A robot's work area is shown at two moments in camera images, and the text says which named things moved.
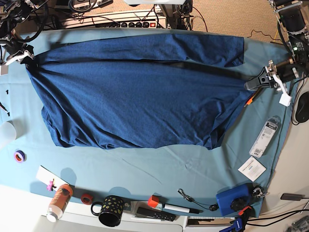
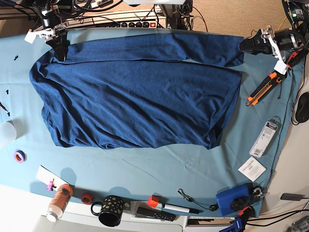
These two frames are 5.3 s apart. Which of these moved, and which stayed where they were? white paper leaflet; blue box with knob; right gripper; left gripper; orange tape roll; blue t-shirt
Moved: right gripper; left gripper
Stayed: orange tape roll; blue t-shirt; blue box with knob; white paper leaflet
